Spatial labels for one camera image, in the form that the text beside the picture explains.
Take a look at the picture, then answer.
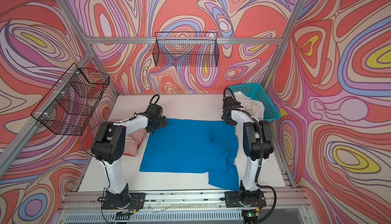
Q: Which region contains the white crumpled t shirt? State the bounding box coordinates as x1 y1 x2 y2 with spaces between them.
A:
234 91 265 120

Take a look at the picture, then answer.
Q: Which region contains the aluminium right frame post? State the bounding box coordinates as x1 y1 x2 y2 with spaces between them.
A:
261 0 307 91

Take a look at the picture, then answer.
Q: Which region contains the blue t shirt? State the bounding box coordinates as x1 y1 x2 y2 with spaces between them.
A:
140 119 239 191

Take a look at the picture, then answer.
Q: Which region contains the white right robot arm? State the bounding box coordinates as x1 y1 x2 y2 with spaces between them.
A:
222 87 277 224

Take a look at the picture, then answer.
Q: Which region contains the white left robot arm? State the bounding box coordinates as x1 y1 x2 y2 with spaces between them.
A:
91 94 168 213

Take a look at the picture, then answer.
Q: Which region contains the aluminium left diagonal frame bar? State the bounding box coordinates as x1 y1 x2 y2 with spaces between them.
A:
1 51 93 179

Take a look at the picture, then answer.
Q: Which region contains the pink folded t shirt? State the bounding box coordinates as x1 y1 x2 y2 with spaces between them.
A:
109 116 148 160

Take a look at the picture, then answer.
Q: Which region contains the black wire basket left wall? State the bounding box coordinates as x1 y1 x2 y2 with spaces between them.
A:
31 63 110 136

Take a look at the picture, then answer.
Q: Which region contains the aluminium horizontal frame bar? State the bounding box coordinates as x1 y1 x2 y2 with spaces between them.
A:
85 36 283 45

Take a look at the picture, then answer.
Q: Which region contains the black wire basket wall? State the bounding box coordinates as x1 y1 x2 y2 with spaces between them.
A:
152 31 220 67
31 63 110 136

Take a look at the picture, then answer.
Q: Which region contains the teal plastic basket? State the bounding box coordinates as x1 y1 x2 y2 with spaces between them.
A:
229 83 281 122

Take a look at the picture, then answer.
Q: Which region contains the black wire basket back wall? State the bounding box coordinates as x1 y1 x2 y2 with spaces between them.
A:
152 31 220 67

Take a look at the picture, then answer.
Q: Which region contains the aluminium corner frame post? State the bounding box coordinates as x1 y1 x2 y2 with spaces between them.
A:
45 0 120 98

